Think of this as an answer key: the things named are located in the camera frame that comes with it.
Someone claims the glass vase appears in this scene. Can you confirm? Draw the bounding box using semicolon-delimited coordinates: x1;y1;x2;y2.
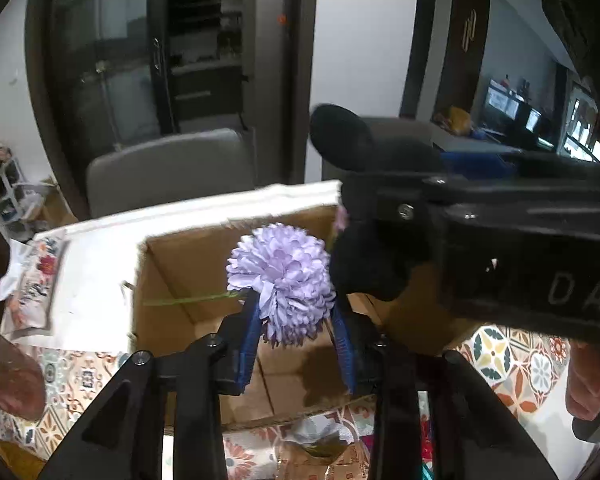
0;316;47;422

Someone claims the dark wooden door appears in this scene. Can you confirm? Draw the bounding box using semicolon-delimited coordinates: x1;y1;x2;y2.
436;0;492;122

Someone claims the white table cloth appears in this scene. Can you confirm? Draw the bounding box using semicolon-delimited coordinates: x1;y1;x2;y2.
30;179;342;357

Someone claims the woven coaster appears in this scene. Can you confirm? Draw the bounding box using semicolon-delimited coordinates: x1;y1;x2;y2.
0;435;47;480

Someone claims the white shoe rack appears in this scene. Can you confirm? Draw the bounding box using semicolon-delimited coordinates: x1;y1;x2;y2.
0;156;37;227

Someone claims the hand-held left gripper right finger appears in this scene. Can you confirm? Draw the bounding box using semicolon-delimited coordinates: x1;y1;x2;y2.
330;305;563;480

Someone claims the grey chair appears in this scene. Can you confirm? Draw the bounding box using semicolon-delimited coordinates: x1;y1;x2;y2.
361;117;433;153
86;127;257;219

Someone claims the patterned tablecloth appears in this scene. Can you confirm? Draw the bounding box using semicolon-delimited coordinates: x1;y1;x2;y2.
0;324;581;480

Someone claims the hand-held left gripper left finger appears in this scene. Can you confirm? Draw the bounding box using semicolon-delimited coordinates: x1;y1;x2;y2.
37;302;262;480

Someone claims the kitchen cabinet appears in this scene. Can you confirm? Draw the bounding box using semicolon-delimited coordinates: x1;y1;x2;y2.
166;0;247;122

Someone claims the floral fabric pouch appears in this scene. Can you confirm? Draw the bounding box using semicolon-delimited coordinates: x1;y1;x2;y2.
1;237;71;332

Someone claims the grey low bench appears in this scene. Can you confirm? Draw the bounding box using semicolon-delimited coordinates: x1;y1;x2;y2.
430;121;523;155

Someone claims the yellow bag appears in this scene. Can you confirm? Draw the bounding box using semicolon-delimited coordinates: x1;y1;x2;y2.
446;106;474;136

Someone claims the dark framed glass sliding door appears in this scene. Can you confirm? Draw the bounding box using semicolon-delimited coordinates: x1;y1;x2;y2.
26;0;262;217

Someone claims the black and red plush toy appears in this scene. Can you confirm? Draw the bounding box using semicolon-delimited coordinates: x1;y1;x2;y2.
310;104;448;301

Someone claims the cardboard box with bags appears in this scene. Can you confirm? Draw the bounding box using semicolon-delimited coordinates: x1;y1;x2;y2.
27;180;79;237

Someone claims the person's right hand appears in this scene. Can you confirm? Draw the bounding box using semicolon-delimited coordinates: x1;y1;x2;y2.
565;339;600;420

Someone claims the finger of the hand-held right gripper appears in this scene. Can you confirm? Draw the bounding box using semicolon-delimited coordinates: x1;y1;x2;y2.
440;151;600;186
372;175;600;261

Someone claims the brown cardboard box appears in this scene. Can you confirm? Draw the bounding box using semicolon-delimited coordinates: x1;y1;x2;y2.
130;202;481;431

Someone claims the purple artificial flower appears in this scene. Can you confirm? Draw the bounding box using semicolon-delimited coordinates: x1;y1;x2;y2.
142;222;338;348

